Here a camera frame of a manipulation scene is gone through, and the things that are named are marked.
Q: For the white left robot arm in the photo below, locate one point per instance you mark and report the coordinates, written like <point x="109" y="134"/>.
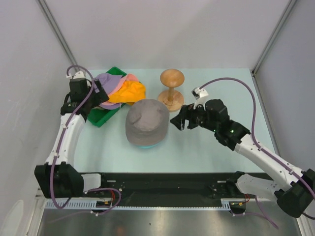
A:
<point x="57" y="178"/>

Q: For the orange hat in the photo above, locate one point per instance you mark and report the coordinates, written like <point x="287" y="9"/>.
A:
<point x="130" y="93"/>

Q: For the aluminium frame post right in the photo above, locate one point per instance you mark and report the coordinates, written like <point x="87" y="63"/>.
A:
<point x="274" y="35"/>

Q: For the wooden hat stand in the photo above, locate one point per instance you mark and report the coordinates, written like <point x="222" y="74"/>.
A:
<point x="171" y="98"/>

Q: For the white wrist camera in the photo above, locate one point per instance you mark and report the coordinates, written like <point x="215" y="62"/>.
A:
<point x="200" y="95"/>
<point x="77" y="75"/>

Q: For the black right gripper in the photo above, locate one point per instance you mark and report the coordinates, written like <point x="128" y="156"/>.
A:
<point x="187" y="112"/>

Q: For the aluminium frame post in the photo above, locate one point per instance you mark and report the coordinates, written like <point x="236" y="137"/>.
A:
<point x="274" y="35"/>
<point x="44" y="7"/>

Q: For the green plastic tray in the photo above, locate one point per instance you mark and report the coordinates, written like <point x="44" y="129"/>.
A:
<point x="99" y="117"/>

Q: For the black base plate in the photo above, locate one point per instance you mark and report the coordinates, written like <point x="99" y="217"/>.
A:
<point x="168" y="189"/>

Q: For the grey bucket hat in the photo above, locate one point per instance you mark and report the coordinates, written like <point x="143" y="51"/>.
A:
<point x="147" y="123"/>

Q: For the light blue bucket hat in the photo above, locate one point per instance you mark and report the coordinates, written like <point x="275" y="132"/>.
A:
<point x="148" y="143"/>

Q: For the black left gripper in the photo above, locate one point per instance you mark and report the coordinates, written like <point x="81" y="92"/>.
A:
<point x="101" y="97"/>

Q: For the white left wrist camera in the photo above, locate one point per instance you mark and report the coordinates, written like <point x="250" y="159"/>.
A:
<point x="77" y="75"/>

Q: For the aluminium frame post left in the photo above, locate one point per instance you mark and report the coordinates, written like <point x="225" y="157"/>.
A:
<point x="44" y="7"/>

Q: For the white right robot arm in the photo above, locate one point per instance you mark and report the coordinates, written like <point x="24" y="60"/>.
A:
<point x="290" y="187"/>

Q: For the lavender purple hat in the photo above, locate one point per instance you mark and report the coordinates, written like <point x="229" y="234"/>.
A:
<point x="109" y="82"/>

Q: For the pink hat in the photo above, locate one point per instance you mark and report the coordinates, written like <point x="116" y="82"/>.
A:
<point x="110" y="106"/>

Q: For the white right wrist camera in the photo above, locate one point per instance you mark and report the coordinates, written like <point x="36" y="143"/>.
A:
<point x="200" y="95"/>

